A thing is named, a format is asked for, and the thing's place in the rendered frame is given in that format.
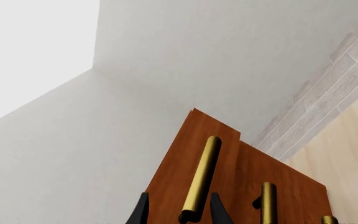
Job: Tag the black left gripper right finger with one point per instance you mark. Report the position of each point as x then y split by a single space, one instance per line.
220 213

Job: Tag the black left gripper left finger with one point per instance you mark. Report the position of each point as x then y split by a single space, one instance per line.
141 212

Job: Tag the wooden cabinet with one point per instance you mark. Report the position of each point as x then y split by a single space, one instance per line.
294 186

